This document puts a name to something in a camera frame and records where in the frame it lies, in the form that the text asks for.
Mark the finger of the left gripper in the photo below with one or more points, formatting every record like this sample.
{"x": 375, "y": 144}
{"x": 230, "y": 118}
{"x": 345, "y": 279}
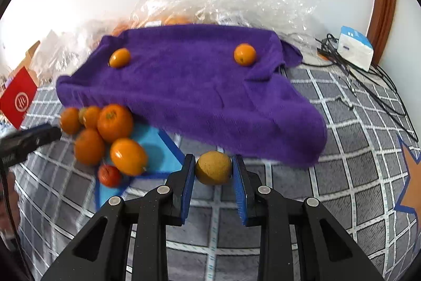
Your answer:
{"x": 16, "y": 146}

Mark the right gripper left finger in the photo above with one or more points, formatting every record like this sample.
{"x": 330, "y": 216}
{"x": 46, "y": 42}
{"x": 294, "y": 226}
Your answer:
{"x": 125, "y": 231}

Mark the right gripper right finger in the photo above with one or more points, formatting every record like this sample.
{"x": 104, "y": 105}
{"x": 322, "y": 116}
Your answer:
{"x": 325, "y": 249}

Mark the oval orange citrus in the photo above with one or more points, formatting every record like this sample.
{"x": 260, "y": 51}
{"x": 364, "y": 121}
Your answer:
{"x": 129, "y": 157}

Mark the small orange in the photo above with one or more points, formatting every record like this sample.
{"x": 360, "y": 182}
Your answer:
{"x": 89, "y": 148}
{"x": 120, "y": 58}

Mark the large orange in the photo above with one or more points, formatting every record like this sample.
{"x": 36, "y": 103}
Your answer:
{"x": 245, "y": 55}
{"x": 114, "y": 122}

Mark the red paper bag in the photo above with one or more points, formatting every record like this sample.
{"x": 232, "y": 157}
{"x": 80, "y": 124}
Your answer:
{"x": 18, "y": 97}

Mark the small red tangerine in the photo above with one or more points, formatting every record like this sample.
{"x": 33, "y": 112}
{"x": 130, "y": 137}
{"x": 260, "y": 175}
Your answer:
{"x": 109, "y": 176}

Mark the orange behind middle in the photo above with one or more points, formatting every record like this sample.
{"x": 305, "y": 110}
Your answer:
{"x": 69, "y": 121}

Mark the yellow-green small fruit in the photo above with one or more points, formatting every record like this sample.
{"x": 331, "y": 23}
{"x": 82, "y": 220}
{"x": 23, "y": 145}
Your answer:
{"x": 81, "y": 113}

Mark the orange behind right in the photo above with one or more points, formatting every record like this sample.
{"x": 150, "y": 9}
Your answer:
{"x": 90, "y": 117}

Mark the cardboard box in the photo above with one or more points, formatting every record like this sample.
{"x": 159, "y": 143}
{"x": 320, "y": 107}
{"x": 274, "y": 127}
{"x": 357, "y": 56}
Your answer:
{"x": 25, "y": 63}

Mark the grey checked tablecloth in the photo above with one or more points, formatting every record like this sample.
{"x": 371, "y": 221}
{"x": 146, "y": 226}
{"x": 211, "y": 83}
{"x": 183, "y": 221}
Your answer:
{"x": 358, "y": 178}

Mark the large front orange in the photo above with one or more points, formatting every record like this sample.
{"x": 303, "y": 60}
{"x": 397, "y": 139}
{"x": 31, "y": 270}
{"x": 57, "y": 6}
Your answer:
{"x": 114, "y": 122}

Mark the white translucent plastic bag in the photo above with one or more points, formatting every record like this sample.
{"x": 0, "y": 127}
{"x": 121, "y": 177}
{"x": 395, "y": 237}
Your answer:
{"x": 57, "y": 55}

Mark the clear plastic bag left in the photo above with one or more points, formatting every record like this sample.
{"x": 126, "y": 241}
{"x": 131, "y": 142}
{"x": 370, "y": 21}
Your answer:
{"x": 90, "y": 34}

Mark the purple towel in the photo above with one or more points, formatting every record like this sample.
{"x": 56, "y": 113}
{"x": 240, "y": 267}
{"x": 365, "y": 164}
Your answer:
{"x": 184, "y": 79}

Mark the oranges in plastic bag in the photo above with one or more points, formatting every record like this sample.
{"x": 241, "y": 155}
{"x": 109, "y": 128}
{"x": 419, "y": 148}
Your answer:
{"x": 154, "y": 21}

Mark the white blue power adapter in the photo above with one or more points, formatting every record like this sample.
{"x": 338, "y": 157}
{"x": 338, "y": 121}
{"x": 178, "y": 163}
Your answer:
{"x": 354, "y": 47}

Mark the clear crumpled plastic bag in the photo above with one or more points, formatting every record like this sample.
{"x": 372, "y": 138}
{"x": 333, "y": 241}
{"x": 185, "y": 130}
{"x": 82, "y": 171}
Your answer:
{"x": 292, "y": 20}

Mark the brown wooden door frame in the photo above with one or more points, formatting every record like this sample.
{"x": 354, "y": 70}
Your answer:
{"x": 380, "y": 25}

